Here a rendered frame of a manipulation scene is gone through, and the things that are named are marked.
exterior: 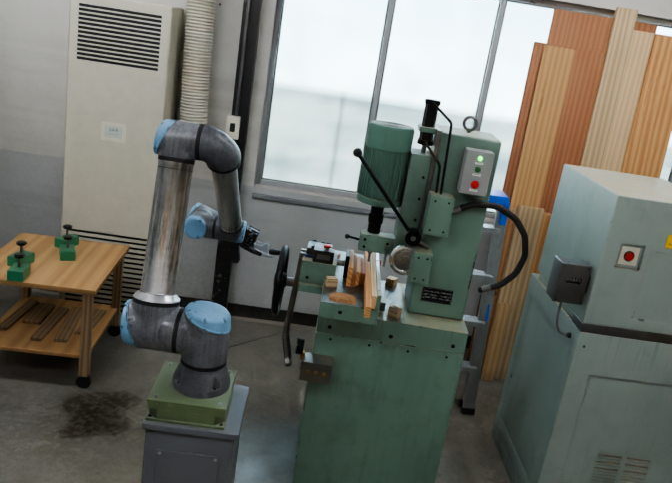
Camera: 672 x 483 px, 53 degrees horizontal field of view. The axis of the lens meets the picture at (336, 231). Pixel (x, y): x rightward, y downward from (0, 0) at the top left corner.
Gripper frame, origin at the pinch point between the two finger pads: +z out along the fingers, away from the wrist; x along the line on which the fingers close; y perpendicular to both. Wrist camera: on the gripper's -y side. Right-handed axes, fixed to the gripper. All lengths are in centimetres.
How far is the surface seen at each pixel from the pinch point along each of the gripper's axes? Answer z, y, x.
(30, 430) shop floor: -54, -113, -18
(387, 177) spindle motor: 24, 55, -15
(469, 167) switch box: 46, 74, -24
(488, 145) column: 50, 84, -18
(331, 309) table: 26, 9, -44
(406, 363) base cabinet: 65, -2, -29
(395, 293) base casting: 54, 11, 1
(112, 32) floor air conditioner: -123, 35, 91
